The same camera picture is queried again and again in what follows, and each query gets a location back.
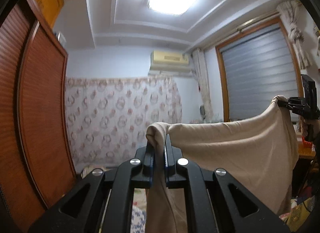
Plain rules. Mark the yellow wooden overhead cabinet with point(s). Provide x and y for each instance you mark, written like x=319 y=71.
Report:
x=48 y=0

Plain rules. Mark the person's right hand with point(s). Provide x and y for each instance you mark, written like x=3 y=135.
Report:
x=304 y=126

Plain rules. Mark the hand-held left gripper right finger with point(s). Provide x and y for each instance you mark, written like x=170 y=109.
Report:
x=168 y=159

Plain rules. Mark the wooden sideboard cabinet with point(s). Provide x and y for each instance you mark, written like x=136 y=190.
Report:
x=303 y=154

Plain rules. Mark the tied floral curtain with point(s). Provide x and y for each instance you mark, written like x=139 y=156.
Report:
x=202 y=85
x=296 y=30

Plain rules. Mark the blue floral bedsheet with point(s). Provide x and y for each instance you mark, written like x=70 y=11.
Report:
x=138 y=219

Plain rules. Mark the yellow printed box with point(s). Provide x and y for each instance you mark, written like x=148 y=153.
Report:
x=300 y=213

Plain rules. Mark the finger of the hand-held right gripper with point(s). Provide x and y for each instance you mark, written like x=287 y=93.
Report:
x=296 y=109
x=296 y=100

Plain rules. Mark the beige printed t-shirt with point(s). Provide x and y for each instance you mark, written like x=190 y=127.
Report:
x=225 y=142

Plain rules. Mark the cream wall air conditioner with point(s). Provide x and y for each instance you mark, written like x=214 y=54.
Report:
x=170 y=60

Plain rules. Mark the small grey fan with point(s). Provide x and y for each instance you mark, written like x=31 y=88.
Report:
x=202 y=111

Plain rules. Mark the metal curtain rail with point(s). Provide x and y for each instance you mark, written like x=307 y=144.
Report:
x=257 y=21

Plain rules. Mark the red basket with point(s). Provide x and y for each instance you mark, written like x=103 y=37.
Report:
x=307 y=143

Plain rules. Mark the wooden louvered wardrobe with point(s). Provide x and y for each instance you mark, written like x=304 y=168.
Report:
x=42 y=97

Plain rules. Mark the grey window blind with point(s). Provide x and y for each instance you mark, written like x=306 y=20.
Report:
x=257 y=72

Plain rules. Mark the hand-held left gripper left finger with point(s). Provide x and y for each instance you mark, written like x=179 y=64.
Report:
x=148 y=157

